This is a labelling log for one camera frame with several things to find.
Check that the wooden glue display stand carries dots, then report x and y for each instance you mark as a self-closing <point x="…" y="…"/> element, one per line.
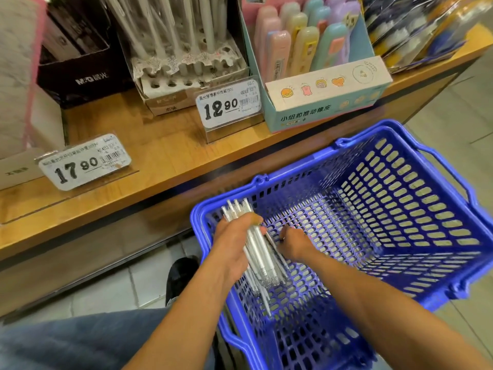
<point x="154" y="150"/>

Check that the person's left leg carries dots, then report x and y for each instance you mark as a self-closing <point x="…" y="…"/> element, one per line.
<point x="61" y="343"/>

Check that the pile of pink eraser packets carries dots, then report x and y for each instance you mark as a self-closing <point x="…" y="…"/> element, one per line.
<point x="19" y="73"/>

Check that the person's left hand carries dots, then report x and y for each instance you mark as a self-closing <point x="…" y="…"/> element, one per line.
<point x="235" y="242"/>

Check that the person's right forearm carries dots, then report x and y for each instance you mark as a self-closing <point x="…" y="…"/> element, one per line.
<point x="400" y="312"/>

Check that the person's right hand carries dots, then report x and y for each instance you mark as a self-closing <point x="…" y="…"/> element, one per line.
<point x="299" y="244"/>

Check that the pastel eraser display box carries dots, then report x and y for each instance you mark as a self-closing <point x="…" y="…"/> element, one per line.
<point x="323" y="96"/>

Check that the person's left forearm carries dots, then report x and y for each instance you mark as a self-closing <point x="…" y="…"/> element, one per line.
<point x="189" y="327"/>

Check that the blue shopping basket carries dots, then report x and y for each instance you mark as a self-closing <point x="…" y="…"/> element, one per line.
<point x="202" y="223"/>

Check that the white price tag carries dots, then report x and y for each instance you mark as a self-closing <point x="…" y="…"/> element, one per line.
<point x="85" y="162"/>
<point x="229" y="108"/>

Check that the clear pen bundle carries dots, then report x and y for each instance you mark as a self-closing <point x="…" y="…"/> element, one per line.
<point x="263" y="258"/>

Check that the person's left shoe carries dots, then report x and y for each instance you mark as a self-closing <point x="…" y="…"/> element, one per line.
<point x="181" y="277"/>

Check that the blue yellow stationery packets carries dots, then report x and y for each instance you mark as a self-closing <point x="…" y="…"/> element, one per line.
<point x="416" y="30"/>

